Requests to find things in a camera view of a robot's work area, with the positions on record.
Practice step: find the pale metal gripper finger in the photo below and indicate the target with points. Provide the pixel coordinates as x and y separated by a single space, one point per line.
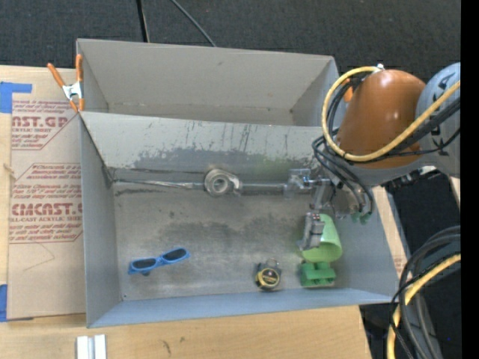
311 234
297 183

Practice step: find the light green plastic cup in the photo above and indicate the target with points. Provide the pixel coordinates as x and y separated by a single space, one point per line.
329 245

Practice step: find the green toy block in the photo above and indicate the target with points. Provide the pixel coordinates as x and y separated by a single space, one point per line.
318 274

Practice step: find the black and yellow tape measure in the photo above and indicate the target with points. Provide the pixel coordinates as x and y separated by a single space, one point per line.
268 275

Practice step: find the grey tape roll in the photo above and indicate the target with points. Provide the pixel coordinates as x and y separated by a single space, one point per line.
219 183

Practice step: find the grey metal bin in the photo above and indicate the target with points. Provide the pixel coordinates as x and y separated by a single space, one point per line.
224 238

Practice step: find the blue sunglasses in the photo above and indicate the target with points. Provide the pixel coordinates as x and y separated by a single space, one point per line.
176 255

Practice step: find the brown cardboard board, red print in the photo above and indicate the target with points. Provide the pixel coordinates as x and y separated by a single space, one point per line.
45 200

